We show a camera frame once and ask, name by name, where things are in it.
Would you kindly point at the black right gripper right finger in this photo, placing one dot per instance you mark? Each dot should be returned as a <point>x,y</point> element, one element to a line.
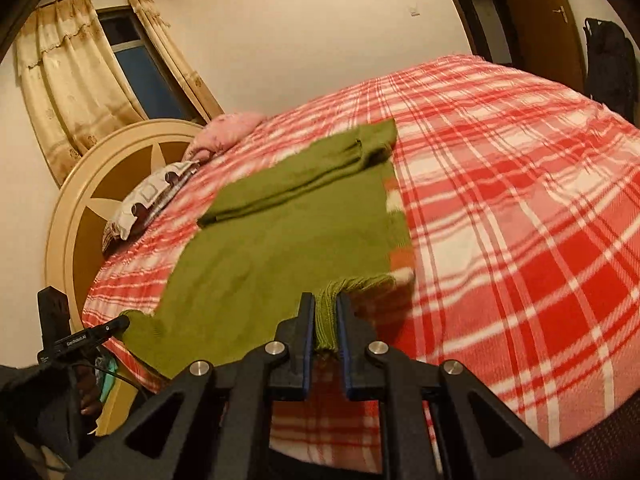
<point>363,380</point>

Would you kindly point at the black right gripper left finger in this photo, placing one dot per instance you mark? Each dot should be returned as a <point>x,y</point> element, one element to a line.
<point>290,379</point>

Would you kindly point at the green striped knit sweater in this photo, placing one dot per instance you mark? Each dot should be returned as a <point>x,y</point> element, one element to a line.
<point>328,220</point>

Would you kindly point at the white patterned pillow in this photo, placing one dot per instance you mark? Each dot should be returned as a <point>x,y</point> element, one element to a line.
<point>145,203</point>

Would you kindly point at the cream round wooden headboard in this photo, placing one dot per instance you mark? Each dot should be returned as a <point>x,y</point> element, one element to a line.
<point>92,193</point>

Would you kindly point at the red white plaid bedspread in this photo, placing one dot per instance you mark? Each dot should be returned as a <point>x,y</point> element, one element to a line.
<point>522,202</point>

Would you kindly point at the beige left curtain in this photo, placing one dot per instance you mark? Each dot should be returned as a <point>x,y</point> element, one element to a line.
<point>74,89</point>

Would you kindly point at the beige curtain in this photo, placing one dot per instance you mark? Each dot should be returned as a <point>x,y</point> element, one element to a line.
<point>74,89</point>
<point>188,79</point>

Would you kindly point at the pink crumpled pillow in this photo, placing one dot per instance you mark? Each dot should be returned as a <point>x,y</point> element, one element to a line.
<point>221,134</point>

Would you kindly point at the dark window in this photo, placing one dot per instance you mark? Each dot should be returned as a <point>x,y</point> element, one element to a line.
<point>147,73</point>

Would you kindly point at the beige right curtain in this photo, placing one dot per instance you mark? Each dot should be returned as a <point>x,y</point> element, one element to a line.
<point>188,79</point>

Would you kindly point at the brown wooden door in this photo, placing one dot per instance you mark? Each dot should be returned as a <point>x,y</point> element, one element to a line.
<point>549,41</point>

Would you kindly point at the black hanging bag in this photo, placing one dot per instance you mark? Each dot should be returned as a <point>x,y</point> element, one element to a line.
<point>612,77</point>

